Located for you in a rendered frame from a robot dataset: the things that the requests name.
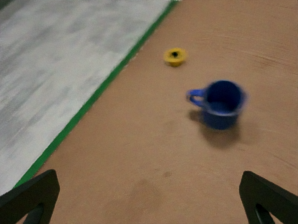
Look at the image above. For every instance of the blue mug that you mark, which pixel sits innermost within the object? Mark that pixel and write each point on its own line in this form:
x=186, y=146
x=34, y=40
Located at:
x=225, y=106

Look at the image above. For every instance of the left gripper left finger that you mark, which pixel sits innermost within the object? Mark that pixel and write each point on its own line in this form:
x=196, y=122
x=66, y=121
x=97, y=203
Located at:
x=36, y=197

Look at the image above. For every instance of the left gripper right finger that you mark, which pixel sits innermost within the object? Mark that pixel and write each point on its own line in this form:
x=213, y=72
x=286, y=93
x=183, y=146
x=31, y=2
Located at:
x=260, y=197

